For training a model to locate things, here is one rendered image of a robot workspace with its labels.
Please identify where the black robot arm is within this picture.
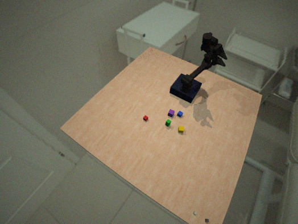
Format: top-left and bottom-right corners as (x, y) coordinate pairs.
(180, 32), (218, 93)

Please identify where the purple block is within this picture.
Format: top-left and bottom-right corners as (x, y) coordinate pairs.
(168, 109), (175, 117)

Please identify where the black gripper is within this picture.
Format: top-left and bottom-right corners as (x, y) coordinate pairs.
(206, 44), (227, 67)

